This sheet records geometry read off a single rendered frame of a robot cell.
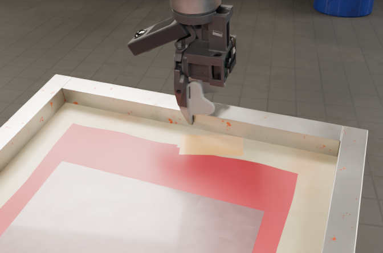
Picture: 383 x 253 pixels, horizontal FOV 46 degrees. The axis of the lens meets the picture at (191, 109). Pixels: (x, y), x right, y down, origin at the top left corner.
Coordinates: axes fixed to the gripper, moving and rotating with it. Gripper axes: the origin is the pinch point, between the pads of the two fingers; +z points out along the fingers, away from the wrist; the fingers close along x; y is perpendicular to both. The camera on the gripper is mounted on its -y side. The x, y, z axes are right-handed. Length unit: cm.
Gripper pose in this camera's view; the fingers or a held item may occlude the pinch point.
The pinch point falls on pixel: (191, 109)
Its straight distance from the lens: 79.1
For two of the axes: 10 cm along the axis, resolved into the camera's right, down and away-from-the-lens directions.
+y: 9.3, 1.7, -3.1
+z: 0.6, 7.8, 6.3
